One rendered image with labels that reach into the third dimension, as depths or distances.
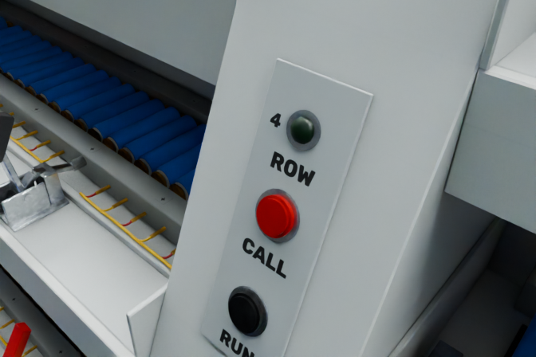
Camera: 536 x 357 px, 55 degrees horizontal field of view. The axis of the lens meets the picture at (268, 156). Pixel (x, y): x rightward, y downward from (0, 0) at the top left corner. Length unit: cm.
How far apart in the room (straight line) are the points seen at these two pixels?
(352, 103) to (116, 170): 23
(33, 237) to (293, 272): 22
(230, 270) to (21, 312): 35
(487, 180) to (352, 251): 5
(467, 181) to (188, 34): 13
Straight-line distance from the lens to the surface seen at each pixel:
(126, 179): 36
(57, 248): 35
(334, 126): 17
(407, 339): 24
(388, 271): 17
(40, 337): 51
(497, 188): 17
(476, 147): 17
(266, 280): 20
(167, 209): 33
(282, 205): 18
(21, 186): 37
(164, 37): 25
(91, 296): 32
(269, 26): 19
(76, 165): 39
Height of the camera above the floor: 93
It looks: 18 degrees down
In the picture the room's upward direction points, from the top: 16 degrees clockwise
